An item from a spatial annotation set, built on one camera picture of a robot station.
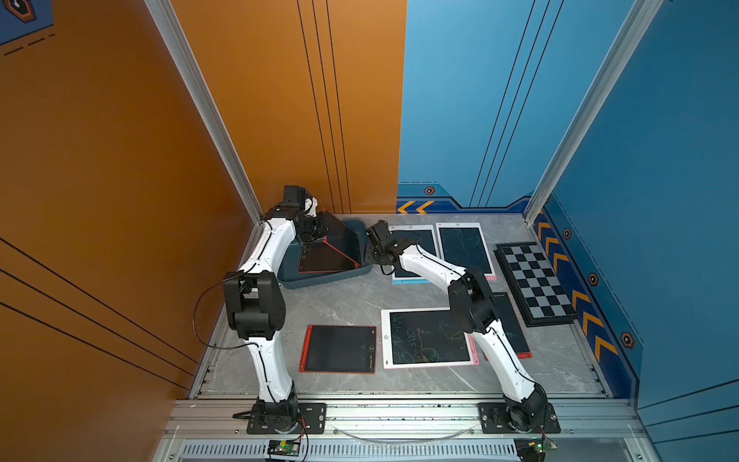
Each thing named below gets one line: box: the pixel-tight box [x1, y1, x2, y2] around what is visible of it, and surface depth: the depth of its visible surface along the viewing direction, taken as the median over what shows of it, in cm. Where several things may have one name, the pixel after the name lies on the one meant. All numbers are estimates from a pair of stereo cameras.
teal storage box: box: [277, 219, 373, 290], surface depth 101 cm
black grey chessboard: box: [493, 241, 579, 329], surface depth 96 cm
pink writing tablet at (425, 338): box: [381, 307, 481, 370], surface depth 87 cm
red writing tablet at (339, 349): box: [298, 324, 378, 375], surface depth 87 cm
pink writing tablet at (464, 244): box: [434, 222, 498, 282], surface depth 113 cm
